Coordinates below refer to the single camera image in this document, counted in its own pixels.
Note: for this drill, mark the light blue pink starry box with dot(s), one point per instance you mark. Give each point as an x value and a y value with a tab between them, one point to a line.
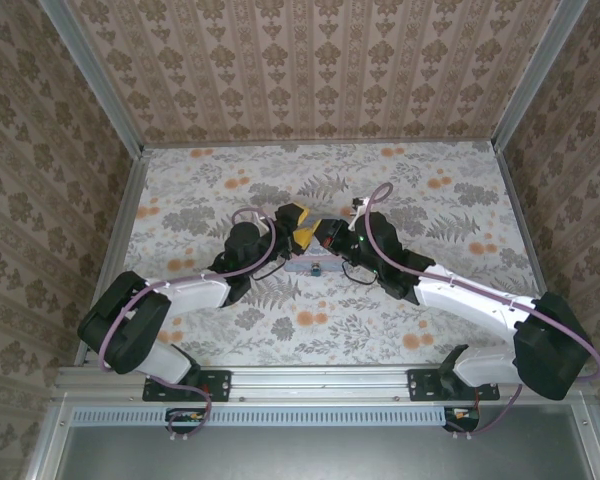
300	266

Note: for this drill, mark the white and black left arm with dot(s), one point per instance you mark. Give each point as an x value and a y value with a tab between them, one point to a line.
195	295

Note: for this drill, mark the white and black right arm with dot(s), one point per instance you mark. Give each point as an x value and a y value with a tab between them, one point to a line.
470	310

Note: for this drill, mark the grey metal sheet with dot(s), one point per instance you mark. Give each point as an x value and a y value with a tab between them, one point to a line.
320	455

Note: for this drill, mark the aluminium table side rail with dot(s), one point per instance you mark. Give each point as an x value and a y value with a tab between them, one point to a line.
120	240

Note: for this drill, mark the aluminium mounting rail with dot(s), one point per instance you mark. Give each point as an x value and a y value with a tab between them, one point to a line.
320	382

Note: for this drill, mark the aluminium frame post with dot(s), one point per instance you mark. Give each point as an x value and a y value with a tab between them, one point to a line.
95	75
535	75

